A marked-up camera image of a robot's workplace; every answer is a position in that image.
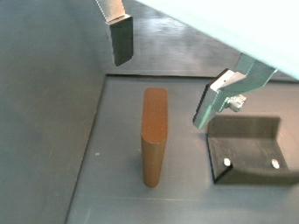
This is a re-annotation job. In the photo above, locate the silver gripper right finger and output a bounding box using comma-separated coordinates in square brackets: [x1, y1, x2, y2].
[193, 53, 277, 129]

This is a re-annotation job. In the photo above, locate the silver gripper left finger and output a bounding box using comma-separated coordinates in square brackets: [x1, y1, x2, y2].
[95, 0, 134, 67]

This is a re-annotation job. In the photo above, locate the brown square-circle object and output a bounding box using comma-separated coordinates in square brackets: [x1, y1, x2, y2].
[142, 87, 169, 187]

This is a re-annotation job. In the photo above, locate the black curved fixture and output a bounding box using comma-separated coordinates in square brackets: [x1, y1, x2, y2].
[207, 115, 299, 186]

